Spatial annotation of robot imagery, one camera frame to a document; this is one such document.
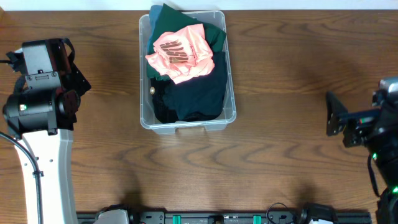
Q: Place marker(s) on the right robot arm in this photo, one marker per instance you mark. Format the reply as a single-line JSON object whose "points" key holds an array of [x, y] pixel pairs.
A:
{"points": [[382, 168]]}

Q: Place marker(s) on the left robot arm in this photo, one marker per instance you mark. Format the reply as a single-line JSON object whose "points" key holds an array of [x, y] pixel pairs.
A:
{"points": [[40, 114]]}

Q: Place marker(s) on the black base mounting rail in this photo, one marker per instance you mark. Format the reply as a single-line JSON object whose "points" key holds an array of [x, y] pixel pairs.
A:
{"points": [[276, 213]]}

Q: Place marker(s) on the dark green cloth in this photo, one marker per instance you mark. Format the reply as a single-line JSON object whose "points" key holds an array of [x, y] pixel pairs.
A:
{"points": [[171, 20]]}

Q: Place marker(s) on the clear plastic storage bin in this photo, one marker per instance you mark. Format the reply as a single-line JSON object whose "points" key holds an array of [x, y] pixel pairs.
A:
{"points": [[147, 115]]}

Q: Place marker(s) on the pink printed shirt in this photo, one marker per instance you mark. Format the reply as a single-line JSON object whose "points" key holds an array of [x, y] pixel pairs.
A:
{"points": [[182, 55]]}

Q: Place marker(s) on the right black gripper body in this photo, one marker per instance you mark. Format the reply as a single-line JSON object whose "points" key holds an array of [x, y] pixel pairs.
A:
{"points": [[370, 127]]}

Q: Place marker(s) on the black knit cardigan gold buttons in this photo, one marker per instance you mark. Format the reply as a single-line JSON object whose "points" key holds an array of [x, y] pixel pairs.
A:
{"points": [[161, 110]]}

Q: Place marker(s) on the blue garment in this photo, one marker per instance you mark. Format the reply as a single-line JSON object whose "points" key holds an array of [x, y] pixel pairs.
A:
{"points": [[154, 14]]}

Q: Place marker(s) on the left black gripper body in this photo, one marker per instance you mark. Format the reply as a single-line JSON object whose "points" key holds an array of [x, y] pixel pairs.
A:
{"points": [[80, 82]]}

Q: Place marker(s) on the dark navy garment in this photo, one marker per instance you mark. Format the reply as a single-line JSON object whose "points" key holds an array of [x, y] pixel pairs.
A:
{"points": [[199, 98]]}

